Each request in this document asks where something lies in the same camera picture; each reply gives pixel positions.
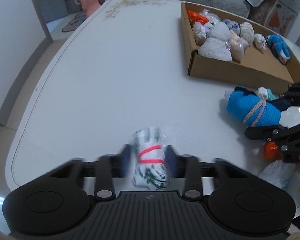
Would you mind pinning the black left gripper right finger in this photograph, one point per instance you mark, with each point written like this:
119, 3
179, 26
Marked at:
193, 171

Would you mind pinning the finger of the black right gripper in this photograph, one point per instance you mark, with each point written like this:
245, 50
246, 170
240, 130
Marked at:
289, 98
287, 140

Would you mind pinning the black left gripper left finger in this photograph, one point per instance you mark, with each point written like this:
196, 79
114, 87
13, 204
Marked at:
103, 170

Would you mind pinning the white green red-banded bundle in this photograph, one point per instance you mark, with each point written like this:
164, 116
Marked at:
150, 171

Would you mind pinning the bright blue knitted bundle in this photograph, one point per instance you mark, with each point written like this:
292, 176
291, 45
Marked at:
250, 109

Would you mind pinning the grey blue sock bundle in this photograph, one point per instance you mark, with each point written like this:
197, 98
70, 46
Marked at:
232, 25

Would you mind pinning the white striped sock bundle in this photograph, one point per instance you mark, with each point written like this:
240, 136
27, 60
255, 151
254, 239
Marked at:
247, 32

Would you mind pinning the orange bundle on table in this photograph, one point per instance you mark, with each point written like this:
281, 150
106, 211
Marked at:
271, 151

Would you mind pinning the white cloth on table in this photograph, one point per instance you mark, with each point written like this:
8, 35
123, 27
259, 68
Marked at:
277, 173

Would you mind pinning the small white teal bundle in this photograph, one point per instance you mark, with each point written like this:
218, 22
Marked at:
266, 94

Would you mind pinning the brown cardboard tray box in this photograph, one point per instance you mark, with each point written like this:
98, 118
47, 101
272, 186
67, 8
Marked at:
255, 70

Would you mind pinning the small floral green-banded bundle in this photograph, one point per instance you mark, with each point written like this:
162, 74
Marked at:
260, 42

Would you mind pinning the lilac cloth bundle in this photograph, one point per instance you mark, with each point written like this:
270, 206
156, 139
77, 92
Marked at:
238, 46

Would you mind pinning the large white knitted bundle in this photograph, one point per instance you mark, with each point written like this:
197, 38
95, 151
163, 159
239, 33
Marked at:
216, 45

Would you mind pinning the clear bubble wrap bundle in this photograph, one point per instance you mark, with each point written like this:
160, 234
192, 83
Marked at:
213, 18

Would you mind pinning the white sock ball bundle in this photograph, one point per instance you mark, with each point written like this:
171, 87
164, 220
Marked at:
200, 32

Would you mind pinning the orange plastic bundle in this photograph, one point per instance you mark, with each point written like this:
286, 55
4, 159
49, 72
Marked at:
196, 17

